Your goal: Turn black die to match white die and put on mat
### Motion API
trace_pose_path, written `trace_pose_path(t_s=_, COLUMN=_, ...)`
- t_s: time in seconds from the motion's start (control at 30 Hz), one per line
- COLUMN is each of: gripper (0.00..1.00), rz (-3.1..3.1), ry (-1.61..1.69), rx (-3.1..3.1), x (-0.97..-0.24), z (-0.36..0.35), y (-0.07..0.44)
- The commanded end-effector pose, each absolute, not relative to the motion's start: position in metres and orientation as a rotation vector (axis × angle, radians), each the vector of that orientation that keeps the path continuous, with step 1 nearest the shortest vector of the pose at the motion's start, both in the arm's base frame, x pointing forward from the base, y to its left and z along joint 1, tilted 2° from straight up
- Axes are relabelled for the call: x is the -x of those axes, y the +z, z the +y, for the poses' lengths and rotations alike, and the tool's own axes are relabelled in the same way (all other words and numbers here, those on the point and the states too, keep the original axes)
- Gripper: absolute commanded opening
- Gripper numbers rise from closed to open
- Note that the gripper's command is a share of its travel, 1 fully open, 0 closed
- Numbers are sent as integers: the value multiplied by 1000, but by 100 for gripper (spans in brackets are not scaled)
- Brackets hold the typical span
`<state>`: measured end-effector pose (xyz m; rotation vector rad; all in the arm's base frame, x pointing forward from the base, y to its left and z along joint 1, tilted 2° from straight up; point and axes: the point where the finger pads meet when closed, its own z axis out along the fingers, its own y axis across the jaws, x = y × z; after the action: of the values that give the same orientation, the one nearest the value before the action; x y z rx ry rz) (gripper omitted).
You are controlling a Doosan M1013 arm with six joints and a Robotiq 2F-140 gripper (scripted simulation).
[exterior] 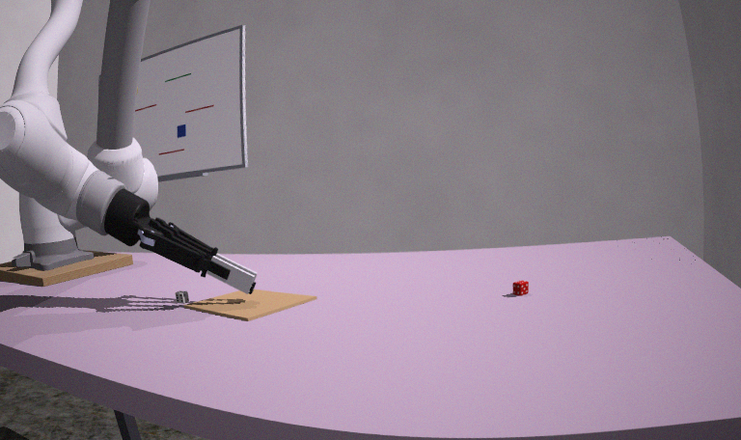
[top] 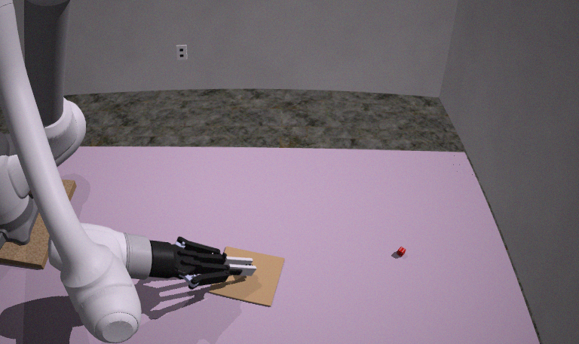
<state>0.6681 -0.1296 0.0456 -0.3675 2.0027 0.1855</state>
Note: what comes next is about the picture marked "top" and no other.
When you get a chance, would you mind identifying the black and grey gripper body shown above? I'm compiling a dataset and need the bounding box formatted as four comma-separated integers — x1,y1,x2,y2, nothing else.
149,240,196,279

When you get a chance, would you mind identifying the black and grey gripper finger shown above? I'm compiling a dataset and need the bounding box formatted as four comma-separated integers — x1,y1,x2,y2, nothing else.
176,236,253,265
179,258,256,290

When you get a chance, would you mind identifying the tan square mat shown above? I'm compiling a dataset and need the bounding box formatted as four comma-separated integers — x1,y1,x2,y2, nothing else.
209,246,285,306

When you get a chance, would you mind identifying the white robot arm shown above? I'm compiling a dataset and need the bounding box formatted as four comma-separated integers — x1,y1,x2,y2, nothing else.
0,0,152,343

